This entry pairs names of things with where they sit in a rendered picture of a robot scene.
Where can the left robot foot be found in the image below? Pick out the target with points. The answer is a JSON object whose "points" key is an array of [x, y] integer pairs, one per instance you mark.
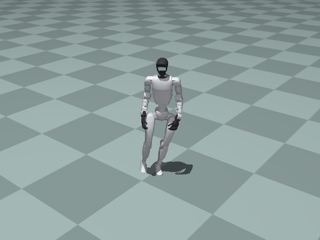
{"points": [[158, 170]]}

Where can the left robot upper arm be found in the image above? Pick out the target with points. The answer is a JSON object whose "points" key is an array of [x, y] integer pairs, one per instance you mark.
{"points": [[178, 88]]}

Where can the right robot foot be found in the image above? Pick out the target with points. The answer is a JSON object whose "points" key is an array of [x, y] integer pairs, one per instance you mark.
{"points": [[143, 167]]}

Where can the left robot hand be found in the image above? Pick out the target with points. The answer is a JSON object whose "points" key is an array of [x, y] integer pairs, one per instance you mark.
{"points": [[174, 124]]}

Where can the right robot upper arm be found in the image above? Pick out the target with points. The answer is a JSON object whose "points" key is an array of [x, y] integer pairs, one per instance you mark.
{"points": [[147, 87]]}

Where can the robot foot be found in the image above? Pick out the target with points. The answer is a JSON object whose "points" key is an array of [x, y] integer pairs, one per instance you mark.
{"points": [[143, 167], [158, 170]]}

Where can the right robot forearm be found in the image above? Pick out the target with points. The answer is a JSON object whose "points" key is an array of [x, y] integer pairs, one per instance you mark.
{"points": [[144, 105]]}

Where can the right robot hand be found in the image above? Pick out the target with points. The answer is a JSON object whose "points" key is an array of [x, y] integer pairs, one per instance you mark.
{"points": [[143, 120]]}

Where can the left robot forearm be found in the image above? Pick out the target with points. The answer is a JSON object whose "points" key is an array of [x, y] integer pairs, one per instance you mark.
{"points": [[179, 107]]}

